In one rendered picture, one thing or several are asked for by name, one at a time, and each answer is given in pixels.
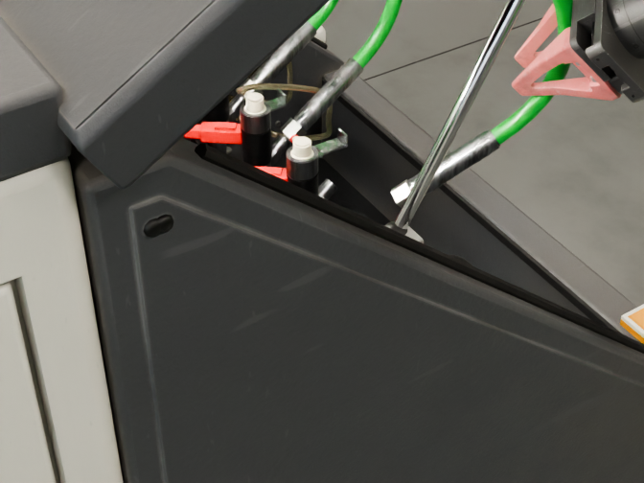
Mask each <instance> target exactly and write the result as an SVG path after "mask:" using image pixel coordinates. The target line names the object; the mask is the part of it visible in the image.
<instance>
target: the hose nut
mask: <svg viewBox="0 0 644 483"><path fill-rule="evenodd" d="M407 183H408V180H407V179H406V180H405V181H404V182H402V183H401V184H399V185H397V186H396V187H394V188H393V189H392V190H391V194H392V196H393V199H394V201H395V202H396V204H397V205H399V206H400V207H401V208H402V207H403V204H404V203H405V201H406V199H407V197H408V195H409V193H410V191H411V190H410V189H409V187H408V184H407Z"/></svg>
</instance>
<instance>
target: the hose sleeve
mask: <svg viewBox="0 0 644 483"><path fill-rule="evenodd" d="M500 146H501V145H500V144H499V143H498V142H497V141H496V139H495V137H494V135H493V133H492V130H491V129H487V130H485V131H484V132H482V133H481V134H479V135H476V136H475V137H474V138H473V139H471V140H470V141H468V142H466V144H464V145H463V146H461V147H460V148H458V149H456V150H455V151H453V152H451V153H450V154H448V155H447V156H445V158H444V160H443V162H442V164H441V166H440V168H439V170H438V172H437V173H436V174H435V176H434V178H433V180H432V182H431V184H430V186H429V188H428V190H427V192H426V195H427V194H428V193H431V192H433V191H434V190H435V189H436V188H438V187H441V186H442V185H443V184H444V183H446V182H447V181H449V180H451V179H452V178H453V177H455V176H456V175H457V174H459V173H461V172H463V171H464V170H466V169H467V168H469V167H471V166H472V165H474V164H475V163H477V162H480V161H481V160H482V159H483V158H485V157H486V156H489V155H490V154H491V153H493V152H494V151H496V150H498V149H499V148H500ZM418 175H419V173H418V174H417V175H415V176H413V177H412V178H410V179H409V180H408V183H407V184H408V187H409V189H410V190H411V189H412V187H413V185H414V183H415V181H416V179H417V177H418Z"/></svg>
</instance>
